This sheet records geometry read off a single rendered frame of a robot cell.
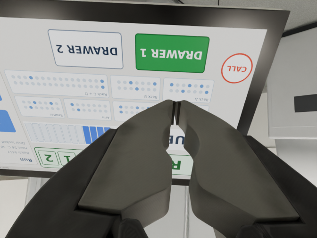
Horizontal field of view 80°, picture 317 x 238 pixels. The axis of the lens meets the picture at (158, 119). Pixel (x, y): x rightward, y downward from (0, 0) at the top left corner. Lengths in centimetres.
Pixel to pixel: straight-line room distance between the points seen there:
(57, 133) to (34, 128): 4
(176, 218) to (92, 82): 132
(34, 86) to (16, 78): 2
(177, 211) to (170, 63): 132
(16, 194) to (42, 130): 228
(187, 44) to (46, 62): 19
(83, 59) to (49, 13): 6
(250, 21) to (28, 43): 28
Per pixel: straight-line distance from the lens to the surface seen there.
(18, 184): 262
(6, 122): 40
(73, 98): 32
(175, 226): 152
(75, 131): 35
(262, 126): 375
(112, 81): 28
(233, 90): 29
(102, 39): 27
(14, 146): 43
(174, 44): 26
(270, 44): 29
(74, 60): 29
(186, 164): 36
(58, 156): 40
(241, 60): 28
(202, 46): 26
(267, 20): 28
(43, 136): 38
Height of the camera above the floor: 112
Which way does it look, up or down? 8 degrees down
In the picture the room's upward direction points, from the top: 177 degrees counter-clockwise
